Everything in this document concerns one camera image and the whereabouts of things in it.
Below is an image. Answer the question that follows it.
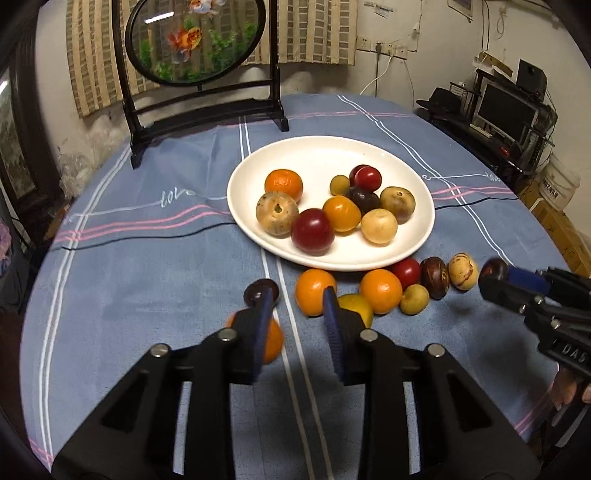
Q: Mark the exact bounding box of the dark purple plum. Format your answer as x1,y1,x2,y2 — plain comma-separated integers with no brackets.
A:
478,257,508,283

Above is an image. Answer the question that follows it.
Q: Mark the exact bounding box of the tan fruit with purple streak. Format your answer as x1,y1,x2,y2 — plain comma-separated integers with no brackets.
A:
448,252,479,291

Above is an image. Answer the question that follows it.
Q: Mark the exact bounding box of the orange mandarin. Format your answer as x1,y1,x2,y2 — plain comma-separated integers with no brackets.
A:
294,269,337,317
264,169,304,203
360,269,403,315
224,311,284,365

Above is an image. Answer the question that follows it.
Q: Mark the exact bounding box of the yellow green citrus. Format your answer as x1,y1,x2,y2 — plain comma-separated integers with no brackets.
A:
338,294,374,328

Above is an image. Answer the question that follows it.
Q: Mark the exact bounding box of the dark brown mangosteen back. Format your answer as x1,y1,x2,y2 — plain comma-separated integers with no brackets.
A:
421,256,451,300

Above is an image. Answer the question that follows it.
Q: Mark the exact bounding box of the dark brown mangosteen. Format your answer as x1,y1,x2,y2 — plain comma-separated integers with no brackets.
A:
421,256,451,300
345,186,382,216

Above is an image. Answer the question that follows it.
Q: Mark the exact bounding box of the red tomato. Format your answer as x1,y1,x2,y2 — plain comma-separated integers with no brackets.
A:
391,257,421,290
356,166,383,192

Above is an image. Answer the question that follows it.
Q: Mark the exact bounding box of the orange mandarin back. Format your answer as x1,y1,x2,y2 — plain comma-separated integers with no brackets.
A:
294,269,337,317

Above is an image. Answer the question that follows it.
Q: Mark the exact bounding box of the large tan round fruit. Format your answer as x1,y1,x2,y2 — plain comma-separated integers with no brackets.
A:
380,186,416,224

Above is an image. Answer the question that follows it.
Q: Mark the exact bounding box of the pale yellow round fruit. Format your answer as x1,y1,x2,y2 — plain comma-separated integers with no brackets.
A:
361,208,399,246

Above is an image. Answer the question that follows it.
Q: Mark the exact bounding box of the orange yellow fruit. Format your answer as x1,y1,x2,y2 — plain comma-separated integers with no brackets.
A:
322,195,362,234

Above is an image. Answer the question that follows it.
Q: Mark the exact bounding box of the small tan fruit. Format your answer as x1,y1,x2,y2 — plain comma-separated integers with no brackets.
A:
256,191,300,237

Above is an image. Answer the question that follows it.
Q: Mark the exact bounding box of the dark brown mangosteen front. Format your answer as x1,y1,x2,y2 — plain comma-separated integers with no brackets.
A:
345,186,382,216

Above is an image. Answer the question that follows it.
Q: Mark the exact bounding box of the red tomato front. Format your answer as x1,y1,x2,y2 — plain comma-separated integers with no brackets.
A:
356,166,383,192

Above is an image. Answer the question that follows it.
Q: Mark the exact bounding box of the small olive green fruit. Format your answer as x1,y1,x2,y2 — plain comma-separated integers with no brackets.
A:
329,175,351,196

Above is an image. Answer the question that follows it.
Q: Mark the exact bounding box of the person's right hand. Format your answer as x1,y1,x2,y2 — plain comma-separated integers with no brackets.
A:
550,366,578,411

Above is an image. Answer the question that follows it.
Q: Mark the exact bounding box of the small dark purple fruit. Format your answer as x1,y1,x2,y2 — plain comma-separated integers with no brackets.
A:
243,278,280,307

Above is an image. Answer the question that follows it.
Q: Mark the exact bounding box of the white plastic bucket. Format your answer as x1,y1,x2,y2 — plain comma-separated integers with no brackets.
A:
539,154,581,211

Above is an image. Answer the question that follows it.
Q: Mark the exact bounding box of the white oval plate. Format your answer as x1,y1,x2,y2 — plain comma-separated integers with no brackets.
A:
226,136,435,272

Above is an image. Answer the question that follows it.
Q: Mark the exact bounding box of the computer monitor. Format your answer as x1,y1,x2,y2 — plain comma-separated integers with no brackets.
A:
474,81,540,147

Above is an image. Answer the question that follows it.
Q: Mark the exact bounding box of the dark framed picture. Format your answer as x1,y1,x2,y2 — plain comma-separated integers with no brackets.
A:
0,45,61,204

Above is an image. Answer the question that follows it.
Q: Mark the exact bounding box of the round goldfish screen on stand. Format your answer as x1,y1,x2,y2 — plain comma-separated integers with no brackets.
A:
110,1,290,169

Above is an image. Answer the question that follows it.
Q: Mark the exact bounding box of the wall power strip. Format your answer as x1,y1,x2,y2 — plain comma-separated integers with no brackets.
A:
356,36,408,60

